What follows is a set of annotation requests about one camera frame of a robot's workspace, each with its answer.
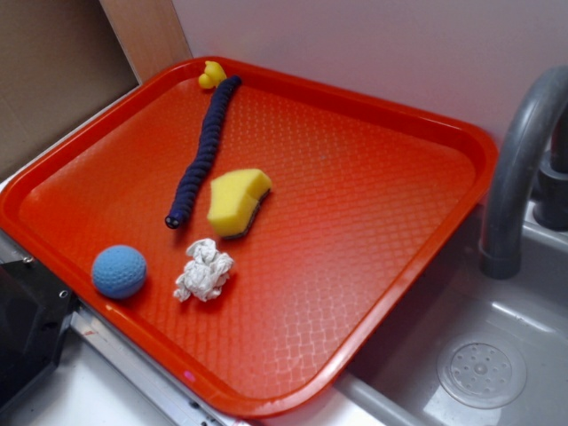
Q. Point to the grey curved faucet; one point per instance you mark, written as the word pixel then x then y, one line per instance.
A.
pixel 532 160

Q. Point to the crumpled white paper ball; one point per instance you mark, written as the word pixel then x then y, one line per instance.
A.
pixel 205 274

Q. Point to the light blue dimpled ball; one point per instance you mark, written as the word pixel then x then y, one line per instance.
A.
pixel 119 272

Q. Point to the orange plastic tray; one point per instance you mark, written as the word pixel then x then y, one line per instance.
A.
pixel 365 193

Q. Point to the yellow sponge with dark pad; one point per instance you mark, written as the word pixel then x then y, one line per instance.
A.
pixel 235 199

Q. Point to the grey plastic sink basin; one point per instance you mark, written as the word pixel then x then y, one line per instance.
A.
pixel 463 349

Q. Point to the yellow rubber duck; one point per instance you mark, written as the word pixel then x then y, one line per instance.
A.
pixel 213 74

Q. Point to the brown cardboard panel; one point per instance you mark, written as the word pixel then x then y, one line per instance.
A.
pixel 64 61

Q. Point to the black metal bracket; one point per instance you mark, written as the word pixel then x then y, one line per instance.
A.
pixel 36 311

